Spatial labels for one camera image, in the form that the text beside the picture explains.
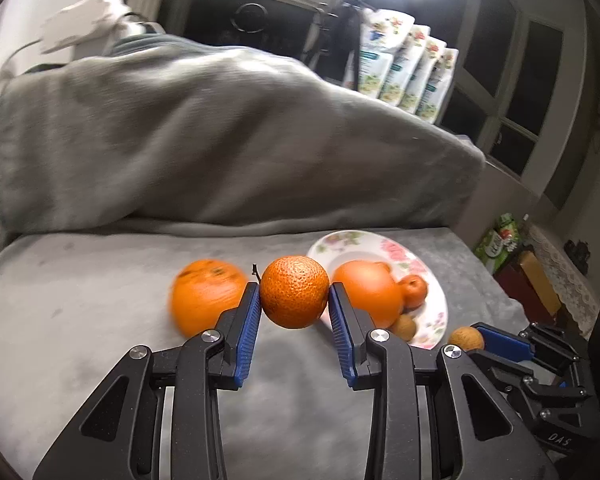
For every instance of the large smooth orange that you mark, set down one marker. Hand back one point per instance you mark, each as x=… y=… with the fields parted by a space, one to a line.
x=367 y=292

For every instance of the green carton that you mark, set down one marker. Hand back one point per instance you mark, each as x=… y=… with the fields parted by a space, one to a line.
x=500 y=240

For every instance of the floral white plate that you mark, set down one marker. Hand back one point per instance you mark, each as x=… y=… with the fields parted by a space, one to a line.
x=360 y=247

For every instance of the white power strip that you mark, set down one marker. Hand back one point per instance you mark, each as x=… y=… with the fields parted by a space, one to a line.
x=80 y=20

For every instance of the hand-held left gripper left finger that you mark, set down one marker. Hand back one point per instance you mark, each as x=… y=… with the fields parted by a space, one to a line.
x=247 y=330

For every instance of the small brown kiwi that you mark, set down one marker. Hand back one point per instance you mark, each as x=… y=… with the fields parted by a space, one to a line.
x=404 y=327
x=467 y=337

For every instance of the lace cloth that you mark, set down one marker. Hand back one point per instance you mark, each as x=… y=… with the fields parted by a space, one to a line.
x=565 y=275

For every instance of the floral white pouch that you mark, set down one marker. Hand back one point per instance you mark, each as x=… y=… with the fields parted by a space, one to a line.
x=442 y=100
x=410 y=75
x=427 y=90
x=380 y=55

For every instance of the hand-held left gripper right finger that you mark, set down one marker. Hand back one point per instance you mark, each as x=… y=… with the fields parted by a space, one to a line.
x=341 y=335

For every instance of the small tangerine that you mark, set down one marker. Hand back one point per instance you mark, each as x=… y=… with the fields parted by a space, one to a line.
x=414 y=291

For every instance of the rough-skinned tangerine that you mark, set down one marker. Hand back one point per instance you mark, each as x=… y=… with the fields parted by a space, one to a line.
x=294 y=292

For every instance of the orange with dark marks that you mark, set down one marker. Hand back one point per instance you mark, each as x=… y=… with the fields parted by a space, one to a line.
x=205 y=295

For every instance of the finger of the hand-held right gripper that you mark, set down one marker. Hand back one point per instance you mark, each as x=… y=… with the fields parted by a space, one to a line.
x=505 y=342
x=495 y=362

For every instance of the grey fleece blanket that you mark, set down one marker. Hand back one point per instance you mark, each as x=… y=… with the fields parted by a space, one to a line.
x=205 y=135

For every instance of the white-framed window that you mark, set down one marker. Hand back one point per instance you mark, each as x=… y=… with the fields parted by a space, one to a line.
x=205 y=15

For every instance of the brown box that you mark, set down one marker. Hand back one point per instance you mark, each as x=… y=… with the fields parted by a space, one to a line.
x=530 y=280

